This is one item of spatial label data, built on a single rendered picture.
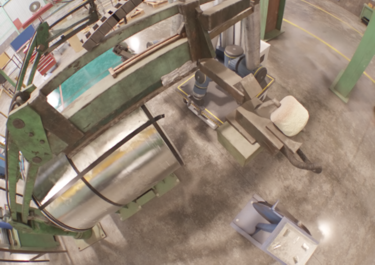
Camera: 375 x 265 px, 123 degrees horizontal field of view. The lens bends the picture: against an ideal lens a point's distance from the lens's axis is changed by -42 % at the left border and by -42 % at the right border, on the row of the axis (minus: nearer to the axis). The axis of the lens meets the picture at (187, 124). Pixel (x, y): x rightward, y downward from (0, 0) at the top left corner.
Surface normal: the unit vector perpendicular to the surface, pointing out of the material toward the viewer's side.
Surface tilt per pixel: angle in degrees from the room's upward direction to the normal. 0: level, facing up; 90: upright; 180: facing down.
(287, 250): 0
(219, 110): 0
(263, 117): 0
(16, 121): 90
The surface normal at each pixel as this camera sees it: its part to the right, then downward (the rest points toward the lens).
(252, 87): 0.19, -0.06
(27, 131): 0.44, 0.74
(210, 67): -0.15, -0.50
